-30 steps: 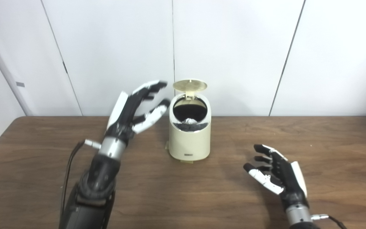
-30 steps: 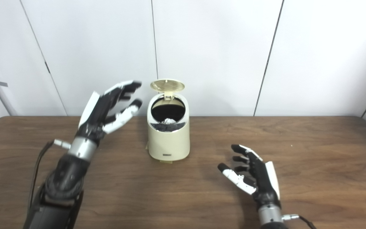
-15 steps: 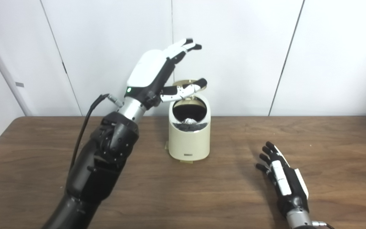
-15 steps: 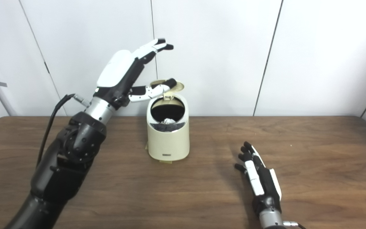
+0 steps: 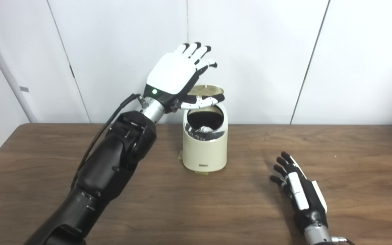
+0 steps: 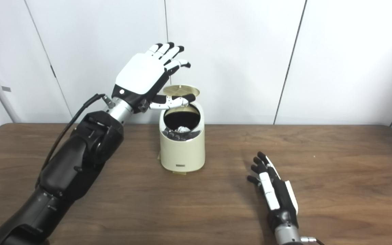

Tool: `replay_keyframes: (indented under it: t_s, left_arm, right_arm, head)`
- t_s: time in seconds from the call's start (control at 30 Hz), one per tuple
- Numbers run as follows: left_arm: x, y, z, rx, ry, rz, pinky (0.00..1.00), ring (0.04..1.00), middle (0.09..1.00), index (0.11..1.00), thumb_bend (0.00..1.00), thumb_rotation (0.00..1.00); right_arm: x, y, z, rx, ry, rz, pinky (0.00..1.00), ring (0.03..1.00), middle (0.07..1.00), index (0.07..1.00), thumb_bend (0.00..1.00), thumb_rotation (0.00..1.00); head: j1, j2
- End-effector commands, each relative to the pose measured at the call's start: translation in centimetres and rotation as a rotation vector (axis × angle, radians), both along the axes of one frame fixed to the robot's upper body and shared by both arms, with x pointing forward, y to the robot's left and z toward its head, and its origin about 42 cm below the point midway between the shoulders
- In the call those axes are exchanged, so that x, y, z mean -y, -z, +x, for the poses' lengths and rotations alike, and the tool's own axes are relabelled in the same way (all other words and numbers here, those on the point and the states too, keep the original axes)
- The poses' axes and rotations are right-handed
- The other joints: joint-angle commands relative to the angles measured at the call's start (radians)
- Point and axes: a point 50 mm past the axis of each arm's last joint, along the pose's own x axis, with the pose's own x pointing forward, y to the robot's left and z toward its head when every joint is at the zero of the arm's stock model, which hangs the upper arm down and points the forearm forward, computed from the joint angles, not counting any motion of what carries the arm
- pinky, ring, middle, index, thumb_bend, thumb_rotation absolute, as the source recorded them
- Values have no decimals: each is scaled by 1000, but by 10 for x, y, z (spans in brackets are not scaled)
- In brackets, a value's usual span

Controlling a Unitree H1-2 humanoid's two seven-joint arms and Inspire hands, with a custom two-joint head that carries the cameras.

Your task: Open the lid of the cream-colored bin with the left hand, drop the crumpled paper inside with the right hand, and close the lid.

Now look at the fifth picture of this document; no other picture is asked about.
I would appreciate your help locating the white and black right hand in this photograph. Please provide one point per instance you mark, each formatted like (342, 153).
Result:
(301, 194)

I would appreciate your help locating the white and black left hand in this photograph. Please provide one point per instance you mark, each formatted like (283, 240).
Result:
(172, 73)

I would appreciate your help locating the cream round bin lid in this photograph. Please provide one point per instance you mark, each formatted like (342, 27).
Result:
(206, 90)

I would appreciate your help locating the white paper ball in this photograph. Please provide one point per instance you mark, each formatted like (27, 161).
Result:
(204, 129)

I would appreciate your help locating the cream-colored bin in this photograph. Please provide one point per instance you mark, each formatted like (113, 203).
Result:
(205, 149)

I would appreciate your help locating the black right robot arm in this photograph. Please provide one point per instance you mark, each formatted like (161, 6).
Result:
(318, 236)

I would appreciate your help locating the black wall panel hinge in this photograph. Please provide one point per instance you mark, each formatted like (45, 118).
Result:
(72, 71)

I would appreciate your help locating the gray wall tag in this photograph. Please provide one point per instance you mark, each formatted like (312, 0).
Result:
(24, 89)

